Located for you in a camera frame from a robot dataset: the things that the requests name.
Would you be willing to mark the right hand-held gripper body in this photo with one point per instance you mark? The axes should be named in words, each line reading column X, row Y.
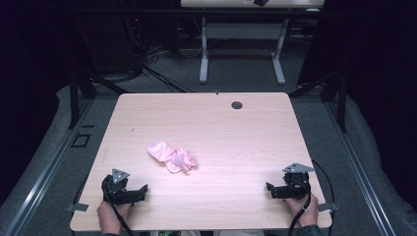
column 295, row 185

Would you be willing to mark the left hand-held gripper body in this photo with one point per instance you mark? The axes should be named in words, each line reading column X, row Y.
column 113, row 188

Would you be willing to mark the pink cloth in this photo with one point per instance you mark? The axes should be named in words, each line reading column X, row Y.
column 170, row 155

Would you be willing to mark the person's left hand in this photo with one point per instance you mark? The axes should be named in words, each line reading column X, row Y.
column 109, row 216

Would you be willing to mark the person's right hand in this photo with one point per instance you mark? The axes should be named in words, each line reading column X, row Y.
column 306, row 213

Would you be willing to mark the black table grommet hole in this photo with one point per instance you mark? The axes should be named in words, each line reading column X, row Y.
column 236, row 105

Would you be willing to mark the white table with grey legs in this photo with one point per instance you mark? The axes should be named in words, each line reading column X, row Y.
column 244, row 31

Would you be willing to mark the black object on white table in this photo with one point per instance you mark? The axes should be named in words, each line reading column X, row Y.
column 260, row 2

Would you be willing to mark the grey metal table bracket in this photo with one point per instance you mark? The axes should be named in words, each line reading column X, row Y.
column 78, row 207
column 327, row 207

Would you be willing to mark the aluminium floor rail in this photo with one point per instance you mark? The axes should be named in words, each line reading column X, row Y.
column 360, row 177
column 49, row 170

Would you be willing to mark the black metal frame stand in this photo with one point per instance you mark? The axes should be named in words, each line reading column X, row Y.
column 74, row 98
column 342, row 105

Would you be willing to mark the black horizontal frame bar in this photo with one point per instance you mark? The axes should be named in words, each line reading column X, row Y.
column 196, row 12

